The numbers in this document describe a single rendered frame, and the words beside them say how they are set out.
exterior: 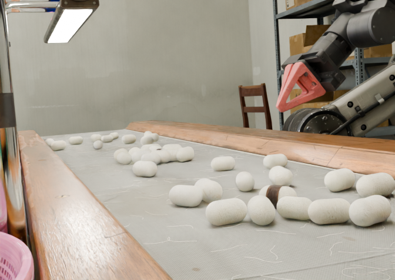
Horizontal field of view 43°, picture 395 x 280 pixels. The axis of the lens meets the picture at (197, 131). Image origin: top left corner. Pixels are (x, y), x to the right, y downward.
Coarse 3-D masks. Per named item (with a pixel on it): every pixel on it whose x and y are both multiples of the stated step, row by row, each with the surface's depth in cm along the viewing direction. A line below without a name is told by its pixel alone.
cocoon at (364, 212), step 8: (360, 200) 36; (368, 200) 36; (376, 200) 36; (384, 200) 36; (352, 208) 36; (360, 208) 35; (368, 208) 35; (376, 208) 36; (384, 208) 36; (352, 216) 36; (360, 216) 35; (368, 216) 35; (376, 216) 35; (384, 216) 36; (360, 224) 36; (368, 224) 35
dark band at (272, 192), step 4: (268, 188) 43; (272, 188) 43; (276, 188) 43; (268, 192) 43; (272, 192) 43; (276, 192) 43; (268, 196) 43; (272, 196) 43; (276, 196) 42; (272, 200) 43; (276, 200) 42; (276, 204) 43; (276, 208) 43
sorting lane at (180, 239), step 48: (192, 144) 106; (96, 192) 57; (144, 192) 55; (240, 192) 52; (336, 192) 48; (144, 240) 36; (192, 240) 36; (240, 240) 35; (288, 240) 34; (336, 240) 33; (384, 240) 33
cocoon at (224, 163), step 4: (224, 156) 67; (228, 156) 67; (212, 160) 67; (216, 160) 66; (220, 160) 66; (224, 160) 66; (228, 160) 66; (232, 160) 66; (212, 164) 66; (216, 164) 66; (220, 164) 66; (224, 164) 66; (228, 164) 66; (232, 164) 66; (216, 168) 66; (220, 168) 66; (224, 168) 66; (228, 168) 66; (232, 168) 67
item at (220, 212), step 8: (224, 200) 39; (232, 200) 39; (240, 200) 40; (208, 208) 39; (216, 208) 38; (224, 208) 38; (232, 208) 39; (240, 208) 39; (208, 216) 39; (216, 216) 38; (224, 216) 38; (232, 216) 39; (240, 216) 39; (216, 224) 39; (224, 224) 39
